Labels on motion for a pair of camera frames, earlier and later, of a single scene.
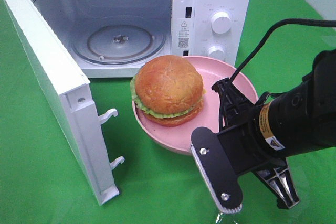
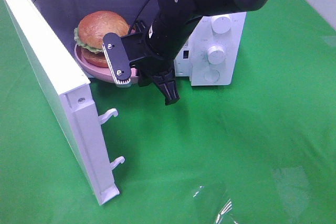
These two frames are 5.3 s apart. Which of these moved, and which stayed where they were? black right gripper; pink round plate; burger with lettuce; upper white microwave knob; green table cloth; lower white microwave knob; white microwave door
Moved: burger with lettuce; black right gripper; pink round plate
Stayed: white microwave door; upper white microwave knob; lower white microwave knob; green table cloth
